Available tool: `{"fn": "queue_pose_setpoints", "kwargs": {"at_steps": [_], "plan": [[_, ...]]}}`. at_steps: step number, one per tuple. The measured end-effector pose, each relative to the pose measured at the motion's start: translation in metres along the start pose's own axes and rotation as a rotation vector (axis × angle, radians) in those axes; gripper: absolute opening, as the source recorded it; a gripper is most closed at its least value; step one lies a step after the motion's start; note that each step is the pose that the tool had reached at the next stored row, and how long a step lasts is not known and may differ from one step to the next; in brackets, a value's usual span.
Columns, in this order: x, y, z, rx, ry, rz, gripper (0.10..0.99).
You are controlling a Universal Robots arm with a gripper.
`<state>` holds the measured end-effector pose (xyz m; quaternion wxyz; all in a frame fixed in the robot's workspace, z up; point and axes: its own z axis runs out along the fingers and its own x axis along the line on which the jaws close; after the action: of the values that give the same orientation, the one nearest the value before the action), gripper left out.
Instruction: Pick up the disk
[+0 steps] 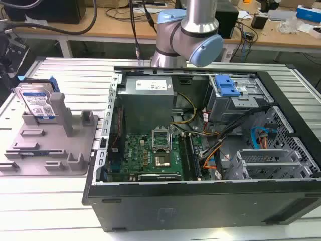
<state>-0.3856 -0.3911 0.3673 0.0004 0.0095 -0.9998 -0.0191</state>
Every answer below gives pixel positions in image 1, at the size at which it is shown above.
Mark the metal disk bay cage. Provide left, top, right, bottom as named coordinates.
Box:
left=204, top=74, right=274, bottom=124

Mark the hard disk in blue carrier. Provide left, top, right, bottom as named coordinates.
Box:
left=11, top=76, right=59, bottom=124

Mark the socket cover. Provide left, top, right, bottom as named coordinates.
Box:
left=151, top=129, right=172, bottom=153

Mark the grey power supply unit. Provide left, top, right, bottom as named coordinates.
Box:
left=117, top=75, right=176, bottom=124

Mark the green motherboard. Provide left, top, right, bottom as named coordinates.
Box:
left=106, top=130, right=209, bottom=182

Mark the silver CPU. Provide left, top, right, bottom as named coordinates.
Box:
left=154, top=155, right=172, bottom=168

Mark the graphics card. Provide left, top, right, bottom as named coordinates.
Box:
left=130, top=173, right=182, bottom=182

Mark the blue drive bay latch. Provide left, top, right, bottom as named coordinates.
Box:
left=214, top=74, right=240, bottom=98

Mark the black open PC case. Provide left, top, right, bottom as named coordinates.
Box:
left=82, top=65, right=321, bottom=233

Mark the wooden desk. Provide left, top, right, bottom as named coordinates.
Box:
left=5, top=2, right=321, bottom=62

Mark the grey parts rack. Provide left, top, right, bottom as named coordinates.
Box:
left=0, top=92, right=99, bottom=177

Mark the black computer tower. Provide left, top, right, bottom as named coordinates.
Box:
left=215, top=3, right=239, bottom=39

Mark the small black box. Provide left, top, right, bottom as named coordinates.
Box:
left=251, top=14, right=269, bottom=29

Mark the black box on desk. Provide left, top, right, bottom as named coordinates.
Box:
left=4, top=0, right=87, bottom=25

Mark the blue white carton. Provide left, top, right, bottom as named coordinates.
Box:
left=295, top=5, right=321, bottom=23

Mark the yellow black power wire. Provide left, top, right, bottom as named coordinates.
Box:
left=170, top=92, right=197, bottom=125

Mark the thin black cable with plug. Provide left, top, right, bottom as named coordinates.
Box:
left=128, top=0, right=141, bottom=60

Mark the blue SATA wire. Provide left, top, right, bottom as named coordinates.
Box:
left=250, top=126, right=267, bottom=150

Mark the thick black cable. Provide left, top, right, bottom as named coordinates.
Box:
left=0, top=0, right=98, bottom=36

